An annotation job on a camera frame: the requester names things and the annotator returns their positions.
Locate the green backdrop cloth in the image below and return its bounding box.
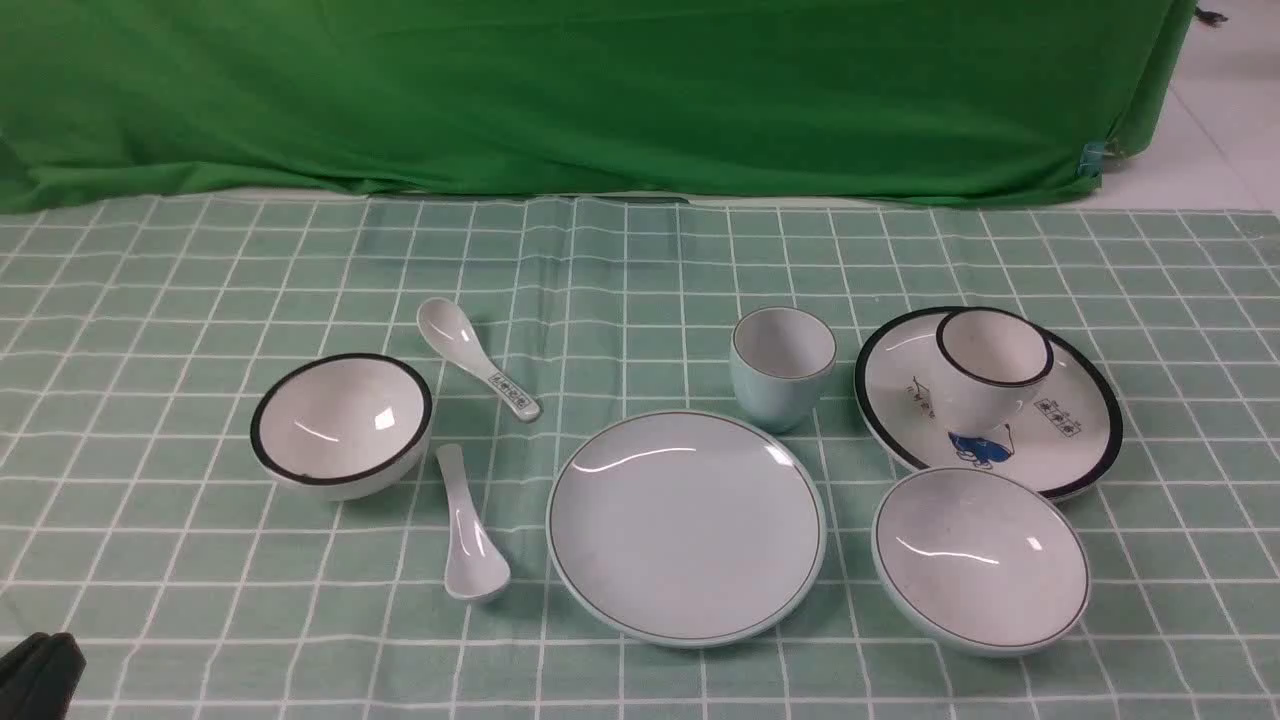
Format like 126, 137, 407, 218
3, 1, 1194, 213

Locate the green checkered tablecloth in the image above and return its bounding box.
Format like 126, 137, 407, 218
1, 196, 1277, 719

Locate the white plate black rim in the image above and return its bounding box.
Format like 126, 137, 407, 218
852, 306, 1123, 502

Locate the white bowl black rim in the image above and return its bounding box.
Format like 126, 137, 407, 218
248, 352, 436, 502

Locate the blue clip on backdrop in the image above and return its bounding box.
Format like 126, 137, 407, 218
1076, 141, 1107, 179

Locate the pale blue cup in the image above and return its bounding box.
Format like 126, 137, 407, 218
730, 306, 838, 434

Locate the white spoon with pattern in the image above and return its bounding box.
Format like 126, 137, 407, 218
416, 297, 541, 423

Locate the white cup black rim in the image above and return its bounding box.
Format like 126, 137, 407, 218
927, 307, 1055, 437

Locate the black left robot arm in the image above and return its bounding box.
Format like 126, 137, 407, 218
1, 632, 87, 719

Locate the pale blue flat plate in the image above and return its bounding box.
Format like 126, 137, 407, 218
545, 409, 828, 650

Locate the pale blue bowl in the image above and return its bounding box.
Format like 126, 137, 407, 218
870, 466, 1091, 659

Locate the plain pale blue spoon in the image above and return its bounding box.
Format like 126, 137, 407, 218
436, 443, 511, 603

